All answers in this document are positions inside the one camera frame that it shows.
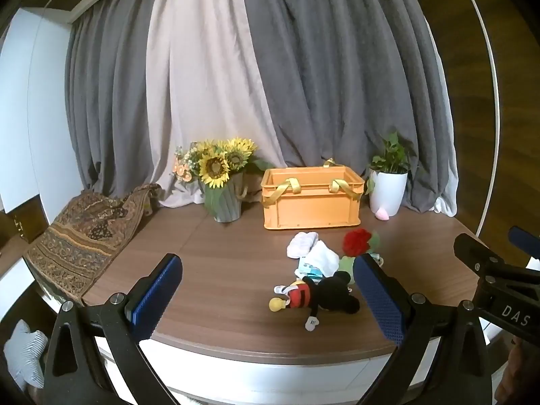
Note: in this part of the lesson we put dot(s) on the grey-green ribbed vase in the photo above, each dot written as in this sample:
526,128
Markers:
225,209

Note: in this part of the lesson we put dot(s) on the white wardrobe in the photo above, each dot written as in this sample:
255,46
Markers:
33,114

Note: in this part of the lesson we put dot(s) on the white ribbed plant pot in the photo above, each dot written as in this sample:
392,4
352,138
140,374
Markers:
390,192

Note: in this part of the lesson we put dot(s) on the white sheer curtain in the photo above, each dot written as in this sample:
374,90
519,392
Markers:
445,204

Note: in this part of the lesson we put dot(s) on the green potted plant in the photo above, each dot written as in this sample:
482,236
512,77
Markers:
390,156

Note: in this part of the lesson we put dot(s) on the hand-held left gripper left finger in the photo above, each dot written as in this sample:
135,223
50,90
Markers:
156,299

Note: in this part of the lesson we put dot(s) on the small pink object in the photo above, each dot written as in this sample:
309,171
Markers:
383,215

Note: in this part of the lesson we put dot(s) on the white striped star pillow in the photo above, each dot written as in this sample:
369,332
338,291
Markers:
25,354

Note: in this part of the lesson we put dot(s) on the white folded cloth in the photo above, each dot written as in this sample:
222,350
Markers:
322,259

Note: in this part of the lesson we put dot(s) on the fluffy lilac white plush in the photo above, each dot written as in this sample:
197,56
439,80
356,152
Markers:
300,244

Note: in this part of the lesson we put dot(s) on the red rose green plush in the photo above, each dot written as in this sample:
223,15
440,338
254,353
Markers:
356,242

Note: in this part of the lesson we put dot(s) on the grey curtain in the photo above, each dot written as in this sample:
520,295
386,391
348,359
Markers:
337,71
109,105

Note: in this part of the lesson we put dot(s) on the brown patterned cloth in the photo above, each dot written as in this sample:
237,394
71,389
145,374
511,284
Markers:
84,232

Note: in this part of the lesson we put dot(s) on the black mouse plush doll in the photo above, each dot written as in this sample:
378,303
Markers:
325,295

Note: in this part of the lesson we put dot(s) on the printed tissue pack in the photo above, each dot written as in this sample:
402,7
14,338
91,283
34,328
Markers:
306,271

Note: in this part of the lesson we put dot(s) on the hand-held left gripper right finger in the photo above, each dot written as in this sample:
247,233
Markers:
379,299

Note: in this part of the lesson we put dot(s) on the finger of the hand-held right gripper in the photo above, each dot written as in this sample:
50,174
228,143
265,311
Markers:
525,240
479,255

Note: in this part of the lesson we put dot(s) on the orange plastic crate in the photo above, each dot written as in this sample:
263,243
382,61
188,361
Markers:
310,209

